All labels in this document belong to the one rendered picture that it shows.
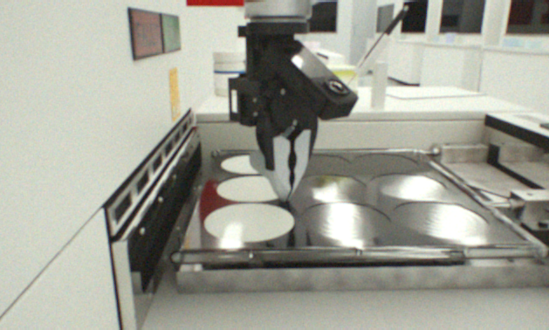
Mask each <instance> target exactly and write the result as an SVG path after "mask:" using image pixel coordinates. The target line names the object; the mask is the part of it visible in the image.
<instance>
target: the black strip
mask: <svg viewBox="0 0 549 330"><path fill-rule="evenodd" d="M484 125H486V126H487V127H490V128H492V129H495V130H497V131H498V132H502V133H504V134H508V135H509V136H512V137H514V138H517V139H520V140H521V141H525V142H527V143H531V144H532V145H534V146H537V147H539V148H540V149H543V150H545V151H547V152H549V136H547V135H544V134H540V133H537V132H534V131H532V130H529V129H526V127H522V126H520V125H517V124H514V123H511V122H509V121H507V120H502V119H499V118H497V117H494V116H491V115H489V114H486V116H485V117H484Z"/></svg>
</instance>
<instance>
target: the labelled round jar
mask: <svg viewBox="0 0 549 330"><path fill-rule="evenodd" d="M213 60H214V61H215V63H214V64H213V67H214V70H213V72H214V88H215V95H216V96H223V97H229V82H228V78H233V77H238V74H239V73H244V63H243V61H244V53H243V52H213Z"/></svg>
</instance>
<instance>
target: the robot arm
mask: <svg viewBox="0 0 549 330"><path fill-rule="evenodd" d="M311 16H312V0H244V17H245V18H246V19H249V20H250V22H248V23H246V25H238V26H237V37H238V38H245V64H246V73H239V74H238V77H233V78H228V82H229V109H230V120H233V121H236V122H239V125H242V126H246V127H256V139H257V144H258V146H259V149H258V150H256V151H253V152H251V153H250V165H251V167H252V168H253V169H254V170H256V171H257V172H258V173H259V174H260V175H262V176H264V177H265V178H266V179H268V180H269V183H270V185H271V189H272V191H274V193H275V194H276V196H277V197H278V198H279V200H280V201H282V202H285V201H288V200H290V198H291V196H292V194H293V192H294V190H295V188H296V186H297V184H298V182H299V181H300V180H301V178H302V176H303V174H304V173H305V169H306V166H307V163H308V161H309V160H310V159H311V155H312V150H313V147H314V144H315V141H316V136H317V132H318V118H319V119H320V120H335V119H340V118H347V117H349V116H350V113H351V112H352V110H353V108H354V106H355V104H356V103H357V101H358V99H359V97H358V96H357V95H356V93H355V92H354V91H353V90H352V89H351V88H350V87H348V86H347V85H346V84H345V83H344V82H343V81H342V80H341V79H339V78H338V77H337V76H336V75H335V74H334V73H332V71H331V70H330V69H329V68H328V67H327V66H326V65H325V64H324V63H323V62H322V61H321V60H320V59H318V58H316V57H315V56H314V55H313V54H312V53H311V52H310V51H309V49H308V48H307V47H306V46H305V45H303V44H302V43H301V42H300V41H299V40H297V39H294V38H295V35H309V23H308V22H306V19H309V18H310V17H311ZM232 90H237V111H236V112H235V111H233V106H232ZM281 133H282V135H281Z"/></svg>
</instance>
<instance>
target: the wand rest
mask: <svg viewBox="0 0 549 330"><path fill-rule="evenodd" d="M380 36H381V33H380V35H379V36H378V38H377V39H376V40H375V41H374V42H373V43H372V44H371V46H370V47H369V49H368V50H367V52H366V53H365V55H364V57H363V58H362V59H361V61H360V63H358V64H357V65H356V67H355V68H354V69H353V71H354V72H357V74H358V75H359V76H361V77H363V78H364V77H365V76H366V75H367V71H368V70H369V69H370V67H371V66H373V78H372V91H371V105H370V106H371V107H372V108H373V109H385V105H386V92H387V81H388V62H384V61H380V62H375V60H376V59H378V58H379V57H380V55H381V53H382V52H383V50H384V49H385V48H386V46H387V45H388V43H389V42H390V41H391V40H390V37H389V36H388V35H387V34H386V33H385V34H384V35H383V36H382V39H381V40H380V42H379V43H378V44H376V46H375V47H374V49H373V50H372V51H371V52H370V53H369V56H368V57H367V59H366V60H365V57H366V56H367V53H368V52H369V51H370V48H371V47H372V46H373V45H374V44H375V42H377V41H378V40H379V38H380ZM364 60H365V61H364ZM363 61H364V63H363ZM362 63H363V64H362ZM361 64H362V66H360V65H361ZM359 66H360V67H359ZM358 67H359V68H358Z"/></svg>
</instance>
